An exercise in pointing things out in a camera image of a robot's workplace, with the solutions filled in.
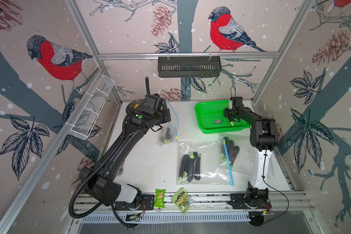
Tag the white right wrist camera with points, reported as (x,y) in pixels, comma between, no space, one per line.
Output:
(236,102)

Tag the green printed snack bag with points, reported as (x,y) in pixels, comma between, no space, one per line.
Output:
(182,200)

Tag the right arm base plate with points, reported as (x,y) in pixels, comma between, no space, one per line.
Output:
(242,201)

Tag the large clear zip-top bag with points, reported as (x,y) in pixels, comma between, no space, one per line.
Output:
(212,172)

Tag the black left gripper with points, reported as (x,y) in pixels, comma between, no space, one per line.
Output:
(167,117)

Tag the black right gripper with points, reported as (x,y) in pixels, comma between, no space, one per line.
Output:
(226,112)

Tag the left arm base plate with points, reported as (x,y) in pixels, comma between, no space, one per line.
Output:
(143,203)

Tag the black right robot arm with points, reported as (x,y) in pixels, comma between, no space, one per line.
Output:
(263,137)

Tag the black hanging wire shelf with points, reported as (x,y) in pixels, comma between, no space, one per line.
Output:
(189,67)

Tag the small green snack packet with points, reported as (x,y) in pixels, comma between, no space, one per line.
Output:
(159,198)

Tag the white wire mesh basket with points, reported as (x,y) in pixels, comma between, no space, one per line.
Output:
(83,126)

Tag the small clear zip-top bag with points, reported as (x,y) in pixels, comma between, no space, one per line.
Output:
(247,158)

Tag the yellow pot with lid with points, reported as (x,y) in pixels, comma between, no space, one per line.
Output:
(133,105)

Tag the green plastic basket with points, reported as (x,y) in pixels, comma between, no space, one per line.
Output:
(211,120)

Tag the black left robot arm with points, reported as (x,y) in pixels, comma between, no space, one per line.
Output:
(98,180)

